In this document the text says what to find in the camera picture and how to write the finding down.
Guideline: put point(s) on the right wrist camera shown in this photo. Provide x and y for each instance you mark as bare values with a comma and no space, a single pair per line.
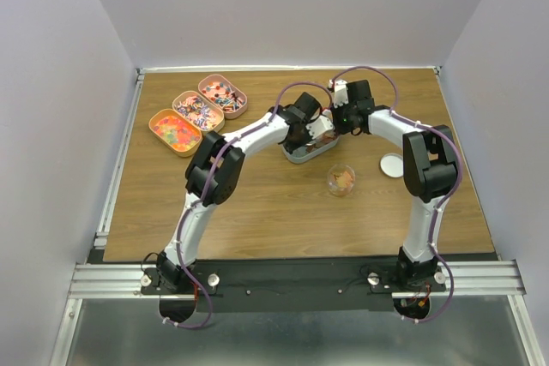
339,90

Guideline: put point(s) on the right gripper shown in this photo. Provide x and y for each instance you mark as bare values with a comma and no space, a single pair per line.
338,128

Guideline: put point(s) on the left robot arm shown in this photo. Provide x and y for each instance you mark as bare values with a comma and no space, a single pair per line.
214,171

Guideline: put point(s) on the beige candy tray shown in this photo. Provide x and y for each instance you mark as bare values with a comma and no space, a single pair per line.
199,111

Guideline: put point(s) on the orange candy tray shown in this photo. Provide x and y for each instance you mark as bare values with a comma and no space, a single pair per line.
178,134

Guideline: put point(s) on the pink candy tray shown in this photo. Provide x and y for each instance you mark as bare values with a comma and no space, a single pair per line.
217,89

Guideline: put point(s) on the grey candy tray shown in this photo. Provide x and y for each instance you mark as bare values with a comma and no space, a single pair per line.
312,149

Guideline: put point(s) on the clear plastic cup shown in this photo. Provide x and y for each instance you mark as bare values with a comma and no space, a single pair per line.
340,180

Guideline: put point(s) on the white round lid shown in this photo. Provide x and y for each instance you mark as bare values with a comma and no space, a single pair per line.
391,165

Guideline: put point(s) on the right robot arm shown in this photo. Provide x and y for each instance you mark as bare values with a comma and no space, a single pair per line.
432,170

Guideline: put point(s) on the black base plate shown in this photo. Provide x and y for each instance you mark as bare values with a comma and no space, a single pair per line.
301,284

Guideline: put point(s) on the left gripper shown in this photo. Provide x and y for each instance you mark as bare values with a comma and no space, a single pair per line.
290,148

